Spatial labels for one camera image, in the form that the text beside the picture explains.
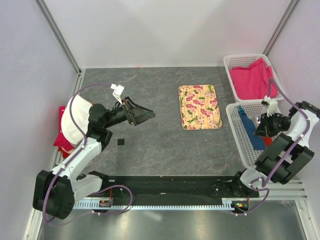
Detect white cloth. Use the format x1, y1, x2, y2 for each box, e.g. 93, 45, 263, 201
61, 95, 93, 145

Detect pink cloth napkins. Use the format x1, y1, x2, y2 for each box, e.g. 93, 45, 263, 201
229, 57, 274, 100

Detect blue paper napkin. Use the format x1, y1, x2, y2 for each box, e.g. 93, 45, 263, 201
237, 105, 266, 151

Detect lower white plastic basket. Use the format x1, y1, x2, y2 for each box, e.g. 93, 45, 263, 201
226, 100, 267, 169

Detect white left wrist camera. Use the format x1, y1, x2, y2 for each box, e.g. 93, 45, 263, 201
110, 83, 125, 105

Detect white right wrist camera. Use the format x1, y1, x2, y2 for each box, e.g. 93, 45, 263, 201
261, 95, 278, 117

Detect slotted cable duct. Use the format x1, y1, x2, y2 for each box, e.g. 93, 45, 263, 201
73, 198, 248, 211

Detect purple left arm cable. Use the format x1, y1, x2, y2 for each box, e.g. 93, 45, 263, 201
42, 83, 133, 227

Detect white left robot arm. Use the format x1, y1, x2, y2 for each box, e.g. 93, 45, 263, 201
32, 97, 156, 220

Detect floral placemat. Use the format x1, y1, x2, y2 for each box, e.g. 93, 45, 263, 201
178, 84, 223, 130

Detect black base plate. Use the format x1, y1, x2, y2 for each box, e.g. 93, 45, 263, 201
90, 175, 259, 206

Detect red folded cloth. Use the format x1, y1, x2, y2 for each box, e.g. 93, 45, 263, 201
53, 106, 75, 159

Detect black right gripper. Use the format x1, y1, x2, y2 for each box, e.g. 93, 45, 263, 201
253, 111, 292, 138

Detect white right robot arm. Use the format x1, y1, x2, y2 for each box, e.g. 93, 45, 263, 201
229, 101, 320, 197

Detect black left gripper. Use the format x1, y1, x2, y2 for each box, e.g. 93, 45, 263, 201
103, 96, 156, 129

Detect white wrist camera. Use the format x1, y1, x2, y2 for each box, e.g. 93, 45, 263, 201
261, 95, 278, 117
110, 83, 125, 105

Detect small black square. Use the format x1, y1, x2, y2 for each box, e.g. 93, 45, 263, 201
117, 138, 125, 146

